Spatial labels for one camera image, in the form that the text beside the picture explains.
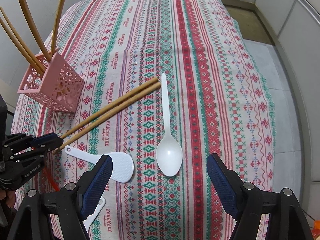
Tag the pink perforated utensil holder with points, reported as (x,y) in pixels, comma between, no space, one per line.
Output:
(58,89)

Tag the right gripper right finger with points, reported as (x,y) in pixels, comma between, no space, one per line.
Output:
(246,204)

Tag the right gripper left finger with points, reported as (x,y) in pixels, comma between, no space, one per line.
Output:
(73,204)

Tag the wooden chopstick pair upper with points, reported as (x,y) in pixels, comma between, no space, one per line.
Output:
(110,106)

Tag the red plastic spoon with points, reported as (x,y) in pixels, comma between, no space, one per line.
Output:
(50,179)

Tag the wooden chopstick pair lower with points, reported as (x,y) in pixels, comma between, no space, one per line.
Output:
(84,130)

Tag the white rice paddle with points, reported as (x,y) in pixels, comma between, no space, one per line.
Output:
(123,166)
(90,219)

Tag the wooden chopstick pair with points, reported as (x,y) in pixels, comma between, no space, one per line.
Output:
(110,106)
(84,130)

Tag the patterned striped tablecloth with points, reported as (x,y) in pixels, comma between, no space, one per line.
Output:
(219,103)

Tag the wooden chopstick upright in holder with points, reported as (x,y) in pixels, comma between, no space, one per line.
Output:
(56,26)

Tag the wooden chopstick leaning in holder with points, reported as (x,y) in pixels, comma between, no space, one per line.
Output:
(20,48)

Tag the white plastic spoon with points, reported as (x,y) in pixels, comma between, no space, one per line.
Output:
(169,153)

